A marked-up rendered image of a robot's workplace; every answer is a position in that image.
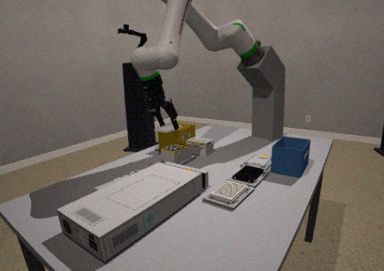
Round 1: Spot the yellow open bin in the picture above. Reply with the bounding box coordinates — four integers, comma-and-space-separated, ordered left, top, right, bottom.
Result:
158, 124, 196, 150

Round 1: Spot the blue open-top bin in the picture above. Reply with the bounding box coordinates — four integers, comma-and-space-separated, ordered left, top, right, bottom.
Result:
270, 136, 310, 178

